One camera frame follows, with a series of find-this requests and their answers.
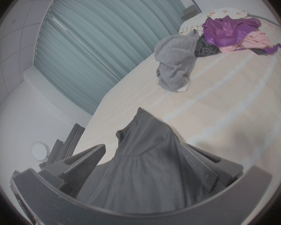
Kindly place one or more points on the dark grey garment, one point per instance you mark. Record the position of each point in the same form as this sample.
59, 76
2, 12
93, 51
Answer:
258, 51

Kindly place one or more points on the black T-shirt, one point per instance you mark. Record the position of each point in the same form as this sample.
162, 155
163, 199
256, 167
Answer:
149, 160

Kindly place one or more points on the black dressing table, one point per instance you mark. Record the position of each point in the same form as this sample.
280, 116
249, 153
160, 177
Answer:
55, 151

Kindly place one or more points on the white printed pillow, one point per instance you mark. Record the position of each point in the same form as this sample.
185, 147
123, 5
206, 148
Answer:
194, 20

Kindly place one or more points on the pink garment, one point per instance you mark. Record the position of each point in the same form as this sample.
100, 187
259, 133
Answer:
253, 40

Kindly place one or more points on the blue-green curtain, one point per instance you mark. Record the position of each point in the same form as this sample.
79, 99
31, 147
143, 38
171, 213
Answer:
72, 74
119, 20

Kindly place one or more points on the grey bedside table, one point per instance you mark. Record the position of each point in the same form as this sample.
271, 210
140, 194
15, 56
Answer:
189, 12

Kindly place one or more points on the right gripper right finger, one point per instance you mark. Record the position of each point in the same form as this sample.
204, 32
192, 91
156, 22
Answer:
224, 172

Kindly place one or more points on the grey knit garment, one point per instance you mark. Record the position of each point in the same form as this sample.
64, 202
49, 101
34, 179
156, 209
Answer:
175, 55

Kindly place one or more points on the bed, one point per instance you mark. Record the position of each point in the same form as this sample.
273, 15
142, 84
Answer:
224, 102

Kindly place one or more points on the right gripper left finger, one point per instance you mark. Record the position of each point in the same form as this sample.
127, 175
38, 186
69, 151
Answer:
72, 172

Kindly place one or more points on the black shiny garment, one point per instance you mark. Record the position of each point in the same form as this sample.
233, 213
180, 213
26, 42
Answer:
206, 48

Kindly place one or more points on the purple satin garment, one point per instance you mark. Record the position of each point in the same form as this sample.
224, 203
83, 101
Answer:
224, 29

